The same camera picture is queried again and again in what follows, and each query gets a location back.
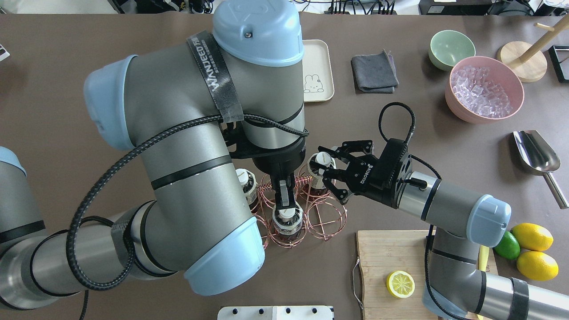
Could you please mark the cream rabbit tray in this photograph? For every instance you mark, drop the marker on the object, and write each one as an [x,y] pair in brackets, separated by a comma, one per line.
[318,82]

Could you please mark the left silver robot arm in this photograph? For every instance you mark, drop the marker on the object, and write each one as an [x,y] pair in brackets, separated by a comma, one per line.
[174,202]

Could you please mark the tea bottle one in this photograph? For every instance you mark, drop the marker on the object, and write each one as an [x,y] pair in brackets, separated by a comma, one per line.
[316,165]

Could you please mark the yellow lemon left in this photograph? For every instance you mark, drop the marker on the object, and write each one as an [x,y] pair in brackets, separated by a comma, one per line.
[532,237]

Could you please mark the black drying tray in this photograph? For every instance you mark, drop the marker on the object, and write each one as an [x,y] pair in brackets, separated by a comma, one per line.
[559,55]

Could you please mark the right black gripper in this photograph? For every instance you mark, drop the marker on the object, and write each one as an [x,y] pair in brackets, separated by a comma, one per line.
[367,180]

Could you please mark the green lime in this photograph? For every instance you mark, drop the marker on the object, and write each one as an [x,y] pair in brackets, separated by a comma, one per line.
[508,248]

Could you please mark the half lemon slice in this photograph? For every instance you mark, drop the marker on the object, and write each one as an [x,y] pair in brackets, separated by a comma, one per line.
[400,284]

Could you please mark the yellow plastic knife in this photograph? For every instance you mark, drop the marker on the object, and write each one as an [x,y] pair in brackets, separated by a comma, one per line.
[483,258]

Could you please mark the wooden cutting board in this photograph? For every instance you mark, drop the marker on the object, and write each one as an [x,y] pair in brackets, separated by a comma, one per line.
[381,252]

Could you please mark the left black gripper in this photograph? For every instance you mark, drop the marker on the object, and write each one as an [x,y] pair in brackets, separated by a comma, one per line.
[276,168]

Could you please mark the copper wire bottle basket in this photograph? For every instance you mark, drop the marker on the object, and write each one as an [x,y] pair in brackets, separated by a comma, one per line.
[323,216]

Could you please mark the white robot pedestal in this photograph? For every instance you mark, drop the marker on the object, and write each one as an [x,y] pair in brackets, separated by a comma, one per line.
[283,312]

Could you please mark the pink bowl with ice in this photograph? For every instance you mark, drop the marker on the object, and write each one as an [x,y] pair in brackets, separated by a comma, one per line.
[481,90]

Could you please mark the yellow lemon right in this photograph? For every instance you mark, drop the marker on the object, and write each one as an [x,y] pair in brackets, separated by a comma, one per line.
[537,266]

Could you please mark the green ceramic bowl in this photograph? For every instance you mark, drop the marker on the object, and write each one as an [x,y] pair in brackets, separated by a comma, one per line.
[448,47]

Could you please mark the yellow lemon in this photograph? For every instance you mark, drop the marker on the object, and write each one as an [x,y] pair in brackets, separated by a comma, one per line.
[537,266]
[532,237]

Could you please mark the grey folded cloth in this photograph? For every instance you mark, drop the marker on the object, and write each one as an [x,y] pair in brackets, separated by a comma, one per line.
[375,73]

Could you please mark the tea bottle three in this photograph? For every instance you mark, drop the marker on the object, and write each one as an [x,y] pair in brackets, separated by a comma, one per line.
[249,186]

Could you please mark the tea bottle two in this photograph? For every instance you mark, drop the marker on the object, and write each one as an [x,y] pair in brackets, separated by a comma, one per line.
[287,224]

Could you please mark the metal ice scoop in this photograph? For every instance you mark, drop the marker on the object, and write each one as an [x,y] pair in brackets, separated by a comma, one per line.
[540,159]

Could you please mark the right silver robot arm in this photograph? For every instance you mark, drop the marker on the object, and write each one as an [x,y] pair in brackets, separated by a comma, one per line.
[464,220]

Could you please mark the wooden glass tree stand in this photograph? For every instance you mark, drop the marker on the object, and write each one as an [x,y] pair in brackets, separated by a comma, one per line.
[526,60]

